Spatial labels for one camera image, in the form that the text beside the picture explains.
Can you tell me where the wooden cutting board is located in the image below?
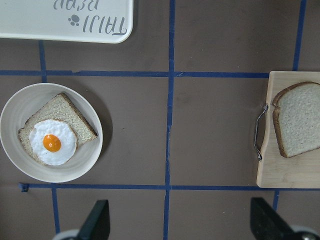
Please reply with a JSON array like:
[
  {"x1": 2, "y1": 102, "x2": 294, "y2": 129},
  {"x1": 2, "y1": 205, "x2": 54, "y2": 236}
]
[{"x1": 256, "y1": 71, "x2": 320, "y2": 189}]

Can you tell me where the white round plate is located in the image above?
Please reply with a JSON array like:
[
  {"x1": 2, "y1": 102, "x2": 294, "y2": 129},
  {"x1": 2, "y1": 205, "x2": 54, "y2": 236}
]
[{"x1": 0, "y1": 83, "x2": 103, "y2": 183}]

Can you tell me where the bread slice on plate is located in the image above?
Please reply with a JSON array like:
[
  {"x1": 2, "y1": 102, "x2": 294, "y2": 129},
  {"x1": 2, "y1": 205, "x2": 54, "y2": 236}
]
[{"x1": 18, "y1": 93, "x2": 98, "y2": 166}]

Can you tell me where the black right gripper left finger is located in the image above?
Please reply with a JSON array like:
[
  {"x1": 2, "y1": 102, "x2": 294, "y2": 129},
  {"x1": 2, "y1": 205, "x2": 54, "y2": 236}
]
[{"x1": 77, "y1": 200, "x2": 110, "y2": 240}]

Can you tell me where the cream bear tray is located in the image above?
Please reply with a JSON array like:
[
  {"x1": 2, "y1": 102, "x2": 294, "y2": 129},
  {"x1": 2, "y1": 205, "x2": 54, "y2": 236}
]
[{"x1": 0, "y1": 0, "x2": 134, "y2": 44}]

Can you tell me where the fried egg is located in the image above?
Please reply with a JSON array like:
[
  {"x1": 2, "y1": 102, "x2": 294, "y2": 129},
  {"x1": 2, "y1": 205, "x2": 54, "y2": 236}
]
[{"x1": 29, "y1": 119, "x2": 78, "y2": 166}]

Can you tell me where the white bread slice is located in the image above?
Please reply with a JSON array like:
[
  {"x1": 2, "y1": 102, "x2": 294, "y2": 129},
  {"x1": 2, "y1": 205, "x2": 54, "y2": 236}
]
[{"x1": 272, "y1": 81, "x2": 320, "y2": 158}]

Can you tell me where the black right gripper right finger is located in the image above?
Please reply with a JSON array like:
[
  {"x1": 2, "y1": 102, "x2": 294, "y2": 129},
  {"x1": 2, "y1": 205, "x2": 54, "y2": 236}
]
[{"x1": 250, "y1": 197, "x2": 300, "y2": 240}]

